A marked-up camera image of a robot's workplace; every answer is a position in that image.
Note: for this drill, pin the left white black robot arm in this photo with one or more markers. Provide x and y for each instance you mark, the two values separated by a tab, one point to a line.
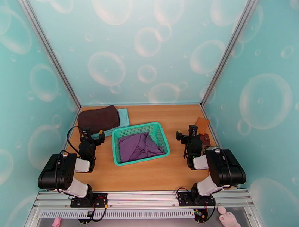
56	172

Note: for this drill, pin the aluminium frame post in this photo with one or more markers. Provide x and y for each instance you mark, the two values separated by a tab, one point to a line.
230	50
50	56

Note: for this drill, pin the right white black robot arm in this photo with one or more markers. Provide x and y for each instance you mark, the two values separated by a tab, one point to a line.
224	168

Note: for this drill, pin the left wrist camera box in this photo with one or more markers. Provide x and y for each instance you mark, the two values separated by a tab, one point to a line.
85	134

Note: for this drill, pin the teal plastic mesh basket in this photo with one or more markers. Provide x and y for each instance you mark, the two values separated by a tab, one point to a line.
140	127

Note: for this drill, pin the brown leather snap wallet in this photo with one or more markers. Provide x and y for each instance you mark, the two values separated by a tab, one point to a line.
206	140

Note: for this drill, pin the purple trousers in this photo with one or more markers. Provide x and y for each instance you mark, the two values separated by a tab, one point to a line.
137	147

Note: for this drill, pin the folded dark brown trousers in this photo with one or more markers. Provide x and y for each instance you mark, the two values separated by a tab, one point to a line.
98	119

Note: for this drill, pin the aluminium mounting rail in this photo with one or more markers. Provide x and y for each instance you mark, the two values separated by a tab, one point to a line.
140	198

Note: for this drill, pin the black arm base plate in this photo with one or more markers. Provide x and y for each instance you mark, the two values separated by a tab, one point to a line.
100	200
184	199

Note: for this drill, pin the white pink plush bunny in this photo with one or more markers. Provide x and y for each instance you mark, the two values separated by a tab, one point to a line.
227	219

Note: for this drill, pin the small pink plush toy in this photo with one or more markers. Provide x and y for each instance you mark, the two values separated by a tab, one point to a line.
56	222

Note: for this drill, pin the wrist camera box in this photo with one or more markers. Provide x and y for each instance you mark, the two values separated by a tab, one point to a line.
193	131
85	134

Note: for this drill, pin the tan leather pouch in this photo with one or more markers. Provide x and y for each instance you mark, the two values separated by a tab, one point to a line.
202	123

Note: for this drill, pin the folded light teal trousers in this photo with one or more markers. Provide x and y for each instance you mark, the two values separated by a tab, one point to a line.
123	117

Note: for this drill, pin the grey plush dog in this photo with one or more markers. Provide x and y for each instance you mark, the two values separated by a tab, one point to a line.
213	148

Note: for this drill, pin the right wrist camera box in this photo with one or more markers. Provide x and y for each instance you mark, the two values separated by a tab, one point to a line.
193	131

